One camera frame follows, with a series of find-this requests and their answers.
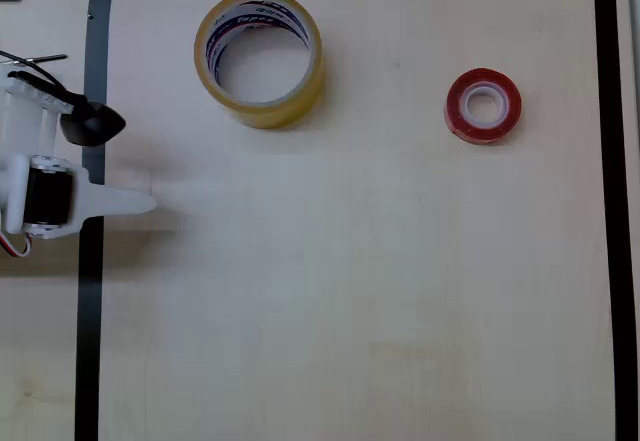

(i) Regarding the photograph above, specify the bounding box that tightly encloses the small red tape roll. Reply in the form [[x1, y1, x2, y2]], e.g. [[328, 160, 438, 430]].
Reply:
[[443, 67, 524, 146]]

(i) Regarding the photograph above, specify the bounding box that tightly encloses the big clear yellowish tape roll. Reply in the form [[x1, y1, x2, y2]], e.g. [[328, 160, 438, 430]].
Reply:
[[193, 0, 326, 131]]

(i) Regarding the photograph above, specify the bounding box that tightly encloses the black webcam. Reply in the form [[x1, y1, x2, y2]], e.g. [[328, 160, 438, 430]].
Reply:
[[59, 102, 127, 147]]

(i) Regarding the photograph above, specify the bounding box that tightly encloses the red white black servo cable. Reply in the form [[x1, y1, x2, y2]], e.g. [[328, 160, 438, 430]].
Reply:
[[0, 233, 34, 260]]

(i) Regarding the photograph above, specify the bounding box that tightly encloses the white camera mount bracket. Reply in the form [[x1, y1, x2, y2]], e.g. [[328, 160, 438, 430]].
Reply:
[[0, 60, 76, 117]]

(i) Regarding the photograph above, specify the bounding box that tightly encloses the thin black camera cable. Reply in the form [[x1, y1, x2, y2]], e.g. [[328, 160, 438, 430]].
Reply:
[[0, 49, 86, 112]]

